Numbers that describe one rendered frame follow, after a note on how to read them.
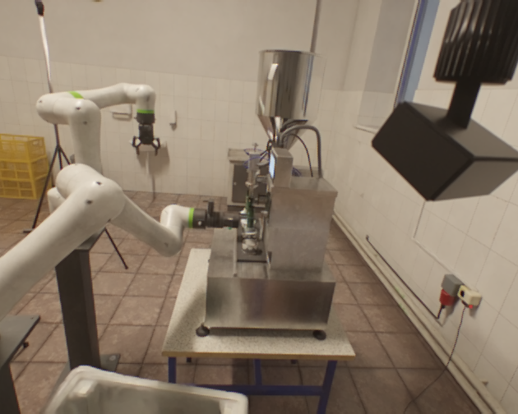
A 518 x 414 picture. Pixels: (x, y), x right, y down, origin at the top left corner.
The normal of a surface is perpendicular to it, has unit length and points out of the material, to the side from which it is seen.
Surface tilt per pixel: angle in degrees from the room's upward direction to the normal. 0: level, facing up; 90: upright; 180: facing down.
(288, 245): 90
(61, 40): 90
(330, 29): 90
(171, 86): 90
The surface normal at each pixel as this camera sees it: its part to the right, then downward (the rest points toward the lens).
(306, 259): 0.06, 0.35
